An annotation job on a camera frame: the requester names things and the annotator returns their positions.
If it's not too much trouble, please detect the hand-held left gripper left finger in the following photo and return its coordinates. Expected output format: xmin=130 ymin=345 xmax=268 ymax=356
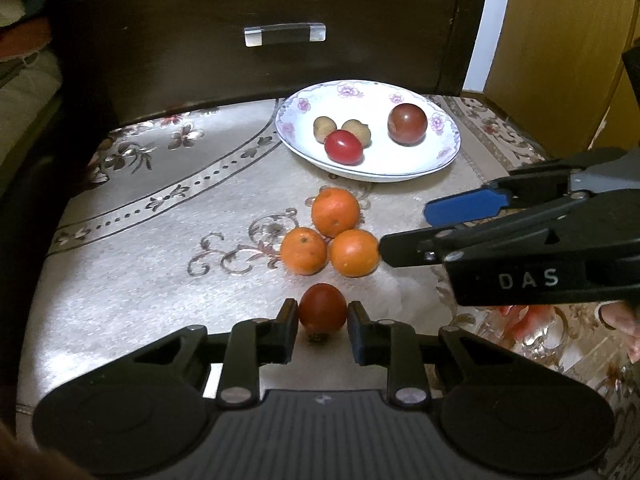
xmin=132 ymin=298 xmax=300 ymax=407

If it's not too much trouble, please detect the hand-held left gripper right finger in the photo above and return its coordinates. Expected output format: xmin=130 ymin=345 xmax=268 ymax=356
xmin=347 ymin=301 xmax=506 ymax=407

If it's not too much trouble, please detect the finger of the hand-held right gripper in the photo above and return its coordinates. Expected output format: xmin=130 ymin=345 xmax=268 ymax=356
xmin=424 ymin=159 xmax=572 ymax=226
xmin=378 ymin=198 xmax=587 ymax=269

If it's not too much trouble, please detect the orange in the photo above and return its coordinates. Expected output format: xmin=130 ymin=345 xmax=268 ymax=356
xmin=280 ymin=227 xmax=328 ymax=276
xmin=329 ymin=229 xmax=381 ymax=278
xmin=311 ymin=186 xmax=361 ymax=238

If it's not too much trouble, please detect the white floral plate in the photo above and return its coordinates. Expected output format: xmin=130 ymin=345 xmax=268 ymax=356
xmin=274 ymin=79 xmax=461 ymax=183

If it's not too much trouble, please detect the person's right hand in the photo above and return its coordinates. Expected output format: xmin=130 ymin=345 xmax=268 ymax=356
xmin=596 ymin=300 xmax=640 ymax=364

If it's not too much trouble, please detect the dark purple tomato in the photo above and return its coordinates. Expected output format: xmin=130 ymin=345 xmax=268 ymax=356
xmin=387 ymin=103 xmax=429 ymax=147

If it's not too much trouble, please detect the red cherry tomato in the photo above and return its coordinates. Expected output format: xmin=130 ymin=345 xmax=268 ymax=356
xmin=324 ymin=129 xmax=364 ymax=166

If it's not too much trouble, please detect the brown longan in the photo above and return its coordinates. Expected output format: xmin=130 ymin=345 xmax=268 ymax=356
xmin=341 ymin=119 xmax=372 ymax=149
xmin=313 ymin=116 xmax=344 ymax=143

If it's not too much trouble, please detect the floral beige tablecloth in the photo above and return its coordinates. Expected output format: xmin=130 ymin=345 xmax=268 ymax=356
xmin=17 ymin=92 xmax=640 ymax=461

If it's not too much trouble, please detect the yellow wooden cabinet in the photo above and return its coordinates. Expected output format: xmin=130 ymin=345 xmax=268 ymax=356
xmin=485 ymin=0 xmax=640 ymax=153

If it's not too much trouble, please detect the dark wooden nightstand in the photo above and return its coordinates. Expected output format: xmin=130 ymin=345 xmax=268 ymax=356
xmin=47 ymin=0 xmax=494 ymax=128

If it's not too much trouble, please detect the pile of bedding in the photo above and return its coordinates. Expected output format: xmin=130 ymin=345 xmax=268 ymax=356
xmin=0 ymin=0 xmax=64 ymax=196

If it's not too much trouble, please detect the clear drawer handle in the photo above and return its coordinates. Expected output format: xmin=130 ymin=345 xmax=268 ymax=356
xmin=243 ymin=22 xmax=327 ymax=48

